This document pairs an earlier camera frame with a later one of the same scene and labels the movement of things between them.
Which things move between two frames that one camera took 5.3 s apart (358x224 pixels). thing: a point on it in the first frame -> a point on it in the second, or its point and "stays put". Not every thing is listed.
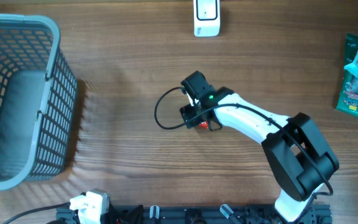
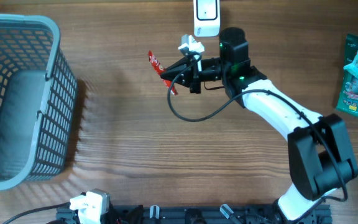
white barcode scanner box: [206, 16] stays put
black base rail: [320, 213] stays put
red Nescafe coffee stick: [204, 124] -> [160, 70]
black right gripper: [189, 116] -> [191, 78]
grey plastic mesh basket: [25, 111] stays put
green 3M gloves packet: [355, 98] stays put
